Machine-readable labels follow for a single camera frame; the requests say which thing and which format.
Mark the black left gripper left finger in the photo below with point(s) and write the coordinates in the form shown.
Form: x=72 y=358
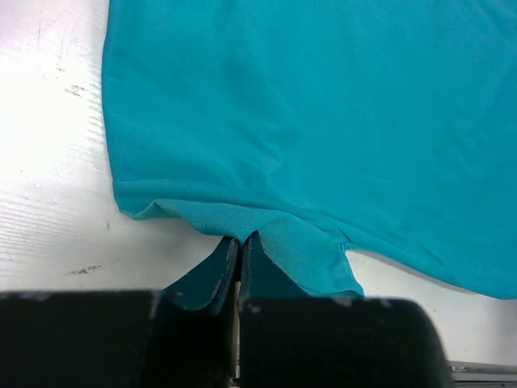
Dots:
x=180 y=336

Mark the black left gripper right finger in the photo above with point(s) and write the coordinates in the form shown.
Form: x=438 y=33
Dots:
x=291 y=339

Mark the teal blue t-shirt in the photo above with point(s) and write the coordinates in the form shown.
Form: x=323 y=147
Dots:
x=323 y=126

